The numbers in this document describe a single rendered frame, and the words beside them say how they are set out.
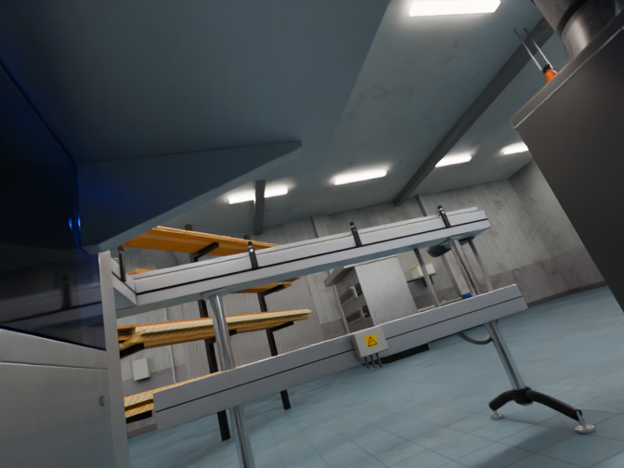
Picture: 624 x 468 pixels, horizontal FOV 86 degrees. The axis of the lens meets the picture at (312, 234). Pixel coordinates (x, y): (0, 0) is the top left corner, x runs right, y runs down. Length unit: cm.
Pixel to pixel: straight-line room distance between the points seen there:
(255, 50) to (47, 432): 43
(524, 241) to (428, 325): 1041
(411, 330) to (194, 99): 125
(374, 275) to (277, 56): 609
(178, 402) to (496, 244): 1050
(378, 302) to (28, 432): 612
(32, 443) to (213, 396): 98
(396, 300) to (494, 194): 649
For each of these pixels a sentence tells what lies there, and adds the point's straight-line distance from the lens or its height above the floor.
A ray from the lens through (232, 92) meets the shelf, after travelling 49.
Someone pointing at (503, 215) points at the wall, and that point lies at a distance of 1184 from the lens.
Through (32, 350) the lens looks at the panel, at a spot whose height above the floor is 59.
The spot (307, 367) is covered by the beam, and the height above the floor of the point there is 48.
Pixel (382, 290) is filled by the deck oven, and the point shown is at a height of 122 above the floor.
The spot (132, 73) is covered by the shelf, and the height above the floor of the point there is 86.
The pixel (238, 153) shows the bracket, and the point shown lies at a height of 85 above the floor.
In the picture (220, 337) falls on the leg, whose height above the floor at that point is 67.
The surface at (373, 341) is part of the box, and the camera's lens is 138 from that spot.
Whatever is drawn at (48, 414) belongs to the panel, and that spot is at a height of 54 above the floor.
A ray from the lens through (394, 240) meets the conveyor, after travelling 156.
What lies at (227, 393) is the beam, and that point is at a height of 48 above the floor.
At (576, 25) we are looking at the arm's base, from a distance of 72.
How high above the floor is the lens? 52
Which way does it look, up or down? 19 degrees up
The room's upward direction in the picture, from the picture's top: 17 degrees counter-clockwise
